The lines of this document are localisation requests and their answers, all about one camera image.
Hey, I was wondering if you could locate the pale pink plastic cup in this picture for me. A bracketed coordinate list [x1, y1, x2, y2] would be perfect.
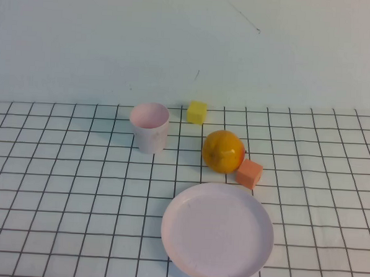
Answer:
[128, 101, 171, 156]

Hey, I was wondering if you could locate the pale pink round plate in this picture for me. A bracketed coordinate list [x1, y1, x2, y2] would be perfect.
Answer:
[158, 180, 278, 277]

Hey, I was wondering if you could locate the yellow foam cube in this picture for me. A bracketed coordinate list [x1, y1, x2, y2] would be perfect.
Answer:
[186, 100, 209, 126]

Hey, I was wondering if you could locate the orange yellow round fruit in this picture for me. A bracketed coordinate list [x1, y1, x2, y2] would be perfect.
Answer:
[201, 129, 247, 175]

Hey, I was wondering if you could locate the orange foam cube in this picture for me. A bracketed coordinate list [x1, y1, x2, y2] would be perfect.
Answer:
[234, 158, 265, 190]

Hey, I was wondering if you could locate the white black-grid tablecloth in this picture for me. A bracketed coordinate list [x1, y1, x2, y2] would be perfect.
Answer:
[0, 90, 370, 277]

